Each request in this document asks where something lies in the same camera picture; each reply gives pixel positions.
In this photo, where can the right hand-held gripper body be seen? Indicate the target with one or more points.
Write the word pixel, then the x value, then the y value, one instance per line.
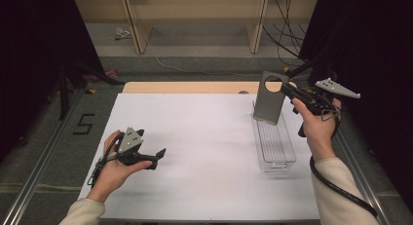
pixel 316 103

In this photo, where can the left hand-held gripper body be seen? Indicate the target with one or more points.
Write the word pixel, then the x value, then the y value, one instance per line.
pixel 130 141

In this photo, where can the metal plate with round hole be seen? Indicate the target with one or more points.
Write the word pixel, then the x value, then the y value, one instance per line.
pixel 268 105

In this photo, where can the clear plastic tray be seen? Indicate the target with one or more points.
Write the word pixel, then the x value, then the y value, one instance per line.
pixel 276 147

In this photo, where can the person's right hand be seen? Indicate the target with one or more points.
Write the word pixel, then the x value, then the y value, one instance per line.
pixel 319 134

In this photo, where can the person's left hand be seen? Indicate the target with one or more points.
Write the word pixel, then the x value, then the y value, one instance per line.
pixel 112 179

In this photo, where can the black metal stand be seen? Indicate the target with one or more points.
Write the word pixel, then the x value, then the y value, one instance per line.
pixel 65 88
pixel 302 67

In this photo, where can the white board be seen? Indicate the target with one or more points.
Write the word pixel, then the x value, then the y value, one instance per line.
pixel 201 137

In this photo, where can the pink object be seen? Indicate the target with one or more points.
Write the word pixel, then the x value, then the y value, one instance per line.
pixel 110 73

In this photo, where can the wooden table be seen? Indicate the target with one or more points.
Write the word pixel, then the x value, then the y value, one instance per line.
pixel 195 87

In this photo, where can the black curtain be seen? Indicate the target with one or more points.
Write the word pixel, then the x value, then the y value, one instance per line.
pixel 32 56
pixel 380 56

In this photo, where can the crumpled white paper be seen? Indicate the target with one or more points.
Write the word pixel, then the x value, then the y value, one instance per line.
pixel 122 33

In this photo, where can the light wooden shelf unit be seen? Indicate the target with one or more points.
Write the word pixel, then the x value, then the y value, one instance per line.
pixel 195 10

